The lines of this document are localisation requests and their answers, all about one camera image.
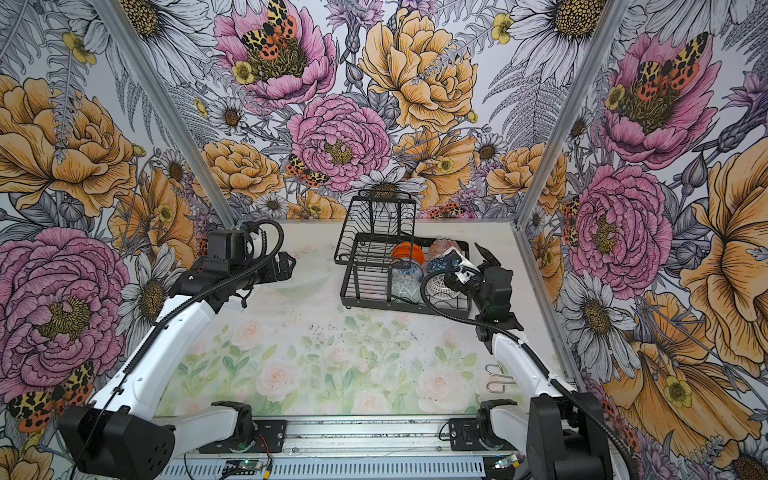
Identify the blue geometric bowl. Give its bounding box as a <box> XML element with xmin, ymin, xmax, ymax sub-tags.
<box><xmin>426</xmin><ymin>250</ymin><xmax>464</xmax><ymax>274</ymax></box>

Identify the maroon petal patterned bowl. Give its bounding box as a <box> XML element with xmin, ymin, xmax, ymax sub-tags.
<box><xmin>426</xmin><ymin>274</ymin><xmax>460</xmax><ymax>301</ymax></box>

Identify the red patterned bowl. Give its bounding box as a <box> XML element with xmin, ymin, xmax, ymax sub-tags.
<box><xmin>428</xmin><ymin>238</ymin><xmax>461</xmax><ymax>259</ymax></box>

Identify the green patterned bowl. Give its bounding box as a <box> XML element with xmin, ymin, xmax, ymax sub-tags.
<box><xmin>391</xmin><ymin>275</ymin><xmax>421</xmax><ymax>305</ymax></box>

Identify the black wire dish rack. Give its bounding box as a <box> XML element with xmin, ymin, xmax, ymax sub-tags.
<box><xmin>334</xmin><ymin>189</ymin><xmax>436</xmax><ymax>315</ymax></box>

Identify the blue floral bowl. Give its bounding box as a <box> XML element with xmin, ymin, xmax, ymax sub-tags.
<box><xmin>392</xmin><ymin>260</ymin><xmax>424</xmax><ymax>282</ymax></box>

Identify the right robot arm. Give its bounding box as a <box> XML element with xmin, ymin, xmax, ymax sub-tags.
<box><xmin>459</xmin><ymin>246</ymin><xmax>614</xmax><ymax>479</ymax></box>

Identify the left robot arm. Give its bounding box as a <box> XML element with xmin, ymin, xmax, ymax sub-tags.
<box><xmin>58</xmin><ymin>219</ymin><xmax>296</xmax><ymax>479</ymax></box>

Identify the green circuit board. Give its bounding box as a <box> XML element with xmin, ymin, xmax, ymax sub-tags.
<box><xmin>221</xmin><ymin>459</ymin><xmax>270</xmax><ymax>479</ymax></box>

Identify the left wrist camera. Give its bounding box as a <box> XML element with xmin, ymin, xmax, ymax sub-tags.
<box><xmin>203</xmin><ymin>230</ymin><xmax>254</xmax><ymax>275</ymax></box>

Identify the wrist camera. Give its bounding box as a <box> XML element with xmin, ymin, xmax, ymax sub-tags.
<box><xmin>443</xmin><ymin>247</ymin><xmax>481</xmax><ymax>284</ymax></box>
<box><xmin>203</xmin><ymin>230</ymin><xmax>254</xmax><ymax>275</ymax></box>

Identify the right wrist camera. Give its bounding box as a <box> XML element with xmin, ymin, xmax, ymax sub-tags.
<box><xmin>443</xmin><ymin>247</ymin><xmax>481</xmax><ymax>284</ymax></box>

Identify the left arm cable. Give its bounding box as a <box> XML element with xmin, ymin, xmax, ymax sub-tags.
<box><xmin>68</xmin><ymin>218</ymin><xmax>286</xmax><ymax>480</ymax></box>

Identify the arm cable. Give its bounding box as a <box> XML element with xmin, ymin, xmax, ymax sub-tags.
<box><xmin>419</xmin><ymin>266</ymin><xmax>640</xmax><ymax>480</ymax></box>
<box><xmin>68</xmin><ymin>218</ymin><xmax>286</xmax><ymax>480</ymax></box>

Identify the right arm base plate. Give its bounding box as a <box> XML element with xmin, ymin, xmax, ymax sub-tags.
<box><xmin>447</xmin><ymin>417</ymin><xmax>512</xmax><ymax>452</ymax></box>

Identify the aluminium rail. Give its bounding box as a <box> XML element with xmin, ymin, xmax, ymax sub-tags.
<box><xmin>188</xmin><ymin>405</ymin><xmax>528</xmax><ymax>460</ymax></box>

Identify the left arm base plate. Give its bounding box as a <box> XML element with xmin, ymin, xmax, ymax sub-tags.
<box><xmin>198</xmin><ymin>419</ymin><xmax>288</xmax><ymax>454</ymax></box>

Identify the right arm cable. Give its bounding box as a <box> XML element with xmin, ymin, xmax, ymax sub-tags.
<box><xmin>419</xmin><ymin>266</ymin><xmax>640</xmax><ymax>480</ymax></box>

